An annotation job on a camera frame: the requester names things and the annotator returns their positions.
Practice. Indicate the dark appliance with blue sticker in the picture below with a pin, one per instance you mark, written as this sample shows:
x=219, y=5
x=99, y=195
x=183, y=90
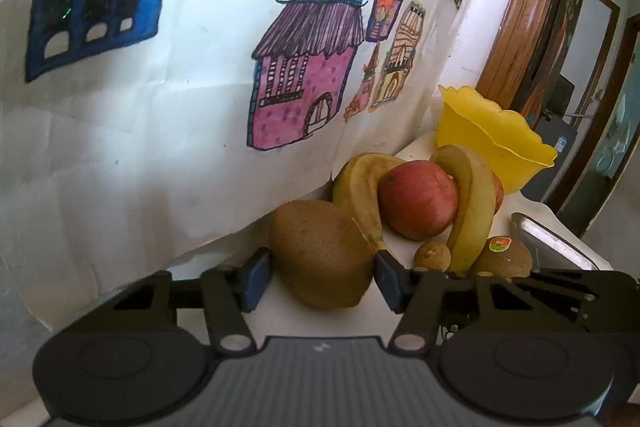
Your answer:
x=552, y=142

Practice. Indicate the wooden door frame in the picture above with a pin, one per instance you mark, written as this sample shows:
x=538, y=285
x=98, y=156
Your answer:
x=525, y=17

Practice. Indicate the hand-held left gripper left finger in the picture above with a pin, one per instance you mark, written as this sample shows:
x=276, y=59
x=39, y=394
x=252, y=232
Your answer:
x=255, y=279

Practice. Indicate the metal tray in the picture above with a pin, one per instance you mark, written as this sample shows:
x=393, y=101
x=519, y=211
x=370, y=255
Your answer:
x=550, y=237

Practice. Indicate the small round brown longan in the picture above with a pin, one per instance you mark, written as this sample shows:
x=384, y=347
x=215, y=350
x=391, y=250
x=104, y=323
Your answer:
x=431, y=255

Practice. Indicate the large brown kiwi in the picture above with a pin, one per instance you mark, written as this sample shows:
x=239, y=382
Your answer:
x=320, y=254

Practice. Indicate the smooth yellow banana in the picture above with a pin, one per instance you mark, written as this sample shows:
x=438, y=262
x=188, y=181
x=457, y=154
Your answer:
x=475, y=207

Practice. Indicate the brown-spotted yellow banana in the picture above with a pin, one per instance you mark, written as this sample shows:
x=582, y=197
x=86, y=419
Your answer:
x=357, y=192

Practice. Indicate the red apple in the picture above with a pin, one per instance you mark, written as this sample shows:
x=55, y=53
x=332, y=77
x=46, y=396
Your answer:
x=498, y=194
x=417, y=199

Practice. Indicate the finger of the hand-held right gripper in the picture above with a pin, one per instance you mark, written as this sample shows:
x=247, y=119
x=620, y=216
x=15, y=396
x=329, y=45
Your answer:
x=590, y=294

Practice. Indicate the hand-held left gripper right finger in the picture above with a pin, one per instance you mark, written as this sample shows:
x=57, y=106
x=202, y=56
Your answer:
x=392, y=282

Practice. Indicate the brown kiwi with sticker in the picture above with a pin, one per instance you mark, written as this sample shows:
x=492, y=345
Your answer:
x=505, y=259

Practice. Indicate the yellow scalloped plastic bowl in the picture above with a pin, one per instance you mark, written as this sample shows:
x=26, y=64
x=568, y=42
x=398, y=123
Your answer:
x=500, y=142

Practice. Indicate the painted houses paper poster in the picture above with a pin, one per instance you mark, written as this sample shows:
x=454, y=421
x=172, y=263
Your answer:
x=175, y=132

